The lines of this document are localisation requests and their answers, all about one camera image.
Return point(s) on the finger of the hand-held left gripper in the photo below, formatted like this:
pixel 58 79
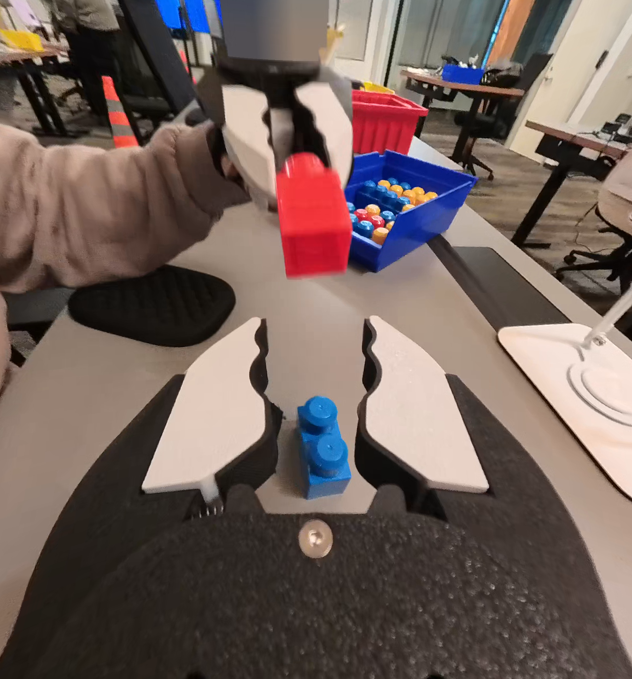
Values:
pixel 332 122
pixel 247 138

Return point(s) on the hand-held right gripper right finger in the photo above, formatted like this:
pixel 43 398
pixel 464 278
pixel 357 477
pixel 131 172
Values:
pixel 422 419

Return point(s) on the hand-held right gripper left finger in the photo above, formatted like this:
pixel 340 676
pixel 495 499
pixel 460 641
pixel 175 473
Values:
pixel 210 414

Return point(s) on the pile of colourful toy blocks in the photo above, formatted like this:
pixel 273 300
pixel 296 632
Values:
pixel 385 204

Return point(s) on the red one-stud toy block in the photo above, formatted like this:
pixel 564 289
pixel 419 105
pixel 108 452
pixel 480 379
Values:
pixel 313 228

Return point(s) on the blue two-stud toy block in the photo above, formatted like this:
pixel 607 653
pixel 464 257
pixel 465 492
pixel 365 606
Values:
pixel 321 472

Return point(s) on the blue plastic bin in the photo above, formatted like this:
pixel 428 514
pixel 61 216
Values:
pixel 416 233
pixel 462 75

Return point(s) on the person's left forearm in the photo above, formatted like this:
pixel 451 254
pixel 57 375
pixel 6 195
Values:
pixel 82 212

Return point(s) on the red plastic bin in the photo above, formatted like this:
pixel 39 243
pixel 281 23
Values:
pixel 385 122

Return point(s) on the yellow plastic bin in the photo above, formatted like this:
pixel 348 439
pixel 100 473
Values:
pixel 379 87
pixel 24 41

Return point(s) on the blue display screen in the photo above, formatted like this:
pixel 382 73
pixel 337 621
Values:
pixel 188 13

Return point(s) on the black chair back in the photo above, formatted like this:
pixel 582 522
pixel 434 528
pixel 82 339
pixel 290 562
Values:
pixel 157 63

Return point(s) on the orange traffic cone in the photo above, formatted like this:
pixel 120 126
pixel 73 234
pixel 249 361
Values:
pixel 117 116

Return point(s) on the white document stand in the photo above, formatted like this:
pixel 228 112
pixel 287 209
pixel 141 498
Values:
pixel 549 360

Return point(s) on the black office chair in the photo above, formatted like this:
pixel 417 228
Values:
pixel 480 124
pixel 613 254

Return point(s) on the black bag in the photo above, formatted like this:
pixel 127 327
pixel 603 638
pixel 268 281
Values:
pixel 501 71

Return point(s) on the wooden edged desk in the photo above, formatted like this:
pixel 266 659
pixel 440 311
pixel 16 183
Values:
pixel 560 135

